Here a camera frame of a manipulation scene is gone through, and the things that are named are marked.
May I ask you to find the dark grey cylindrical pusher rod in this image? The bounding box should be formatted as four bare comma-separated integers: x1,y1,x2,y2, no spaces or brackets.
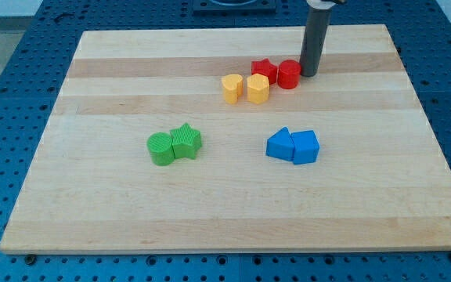
299,0,346,77

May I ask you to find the yellow hexagon block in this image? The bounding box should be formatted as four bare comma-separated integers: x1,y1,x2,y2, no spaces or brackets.
247,74,270,104

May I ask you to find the yellow heart block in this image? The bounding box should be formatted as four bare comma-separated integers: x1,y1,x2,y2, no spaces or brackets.
221,74,244,104

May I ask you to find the red cylinder block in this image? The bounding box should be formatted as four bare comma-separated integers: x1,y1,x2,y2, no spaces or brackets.
277,60,301,89

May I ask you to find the red star block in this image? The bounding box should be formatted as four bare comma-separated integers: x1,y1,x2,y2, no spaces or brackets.
251,58,278,85

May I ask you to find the blue cube block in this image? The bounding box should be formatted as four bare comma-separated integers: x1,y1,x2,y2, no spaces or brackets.
291,130,319,165

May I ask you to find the blue triangle block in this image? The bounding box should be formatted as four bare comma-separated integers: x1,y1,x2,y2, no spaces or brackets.
265,127,294,161

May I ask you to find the green star block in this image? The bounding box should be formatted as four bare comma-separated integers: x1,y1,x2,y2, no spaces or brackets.
170,123,202,159

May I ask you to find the light wooden board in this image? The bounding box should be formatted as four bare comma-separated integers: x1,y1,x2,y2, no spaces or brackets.
0,24,451,255

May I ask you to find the green cylinder block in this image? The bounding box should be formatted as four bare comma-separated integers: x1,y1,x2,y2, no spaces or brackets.
146,132,175,166

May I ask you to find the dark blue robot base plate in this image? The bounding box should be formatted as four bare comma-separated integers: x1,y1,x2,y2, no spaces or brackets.
192,0,276,15

